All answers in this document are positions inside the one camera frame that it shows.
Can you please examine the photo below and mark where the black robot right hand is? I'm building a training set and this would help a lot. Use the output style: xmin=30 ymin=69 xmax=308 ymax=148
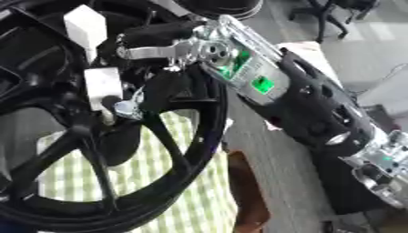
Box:
xmin=111 ymin=20 xmax=222 ymax=120

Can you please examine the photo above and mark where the black spoked wheel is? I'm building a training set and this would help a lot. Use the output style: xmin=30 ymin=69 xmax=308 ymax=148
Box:
xmin=0 ymin=0 xmax=231 ymax=233

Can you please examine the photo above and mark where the black round tyre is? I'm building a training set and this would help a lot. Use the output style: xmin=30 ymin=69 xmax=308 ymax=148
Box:
xmin=173 ymin=0 xmax=265 ymax=20

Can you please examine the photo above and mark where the black office chair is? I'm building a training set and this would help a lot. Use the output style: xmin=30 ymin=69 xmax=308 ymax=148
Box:
xmin=288 ymin=0 xmax=383 ymax=44

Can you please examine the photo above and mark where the brown wooden chair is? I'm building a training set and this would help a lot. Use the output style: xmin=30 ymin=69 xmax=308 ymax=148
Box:
xmin=226 ymin=149 xmax=273 ymax=233

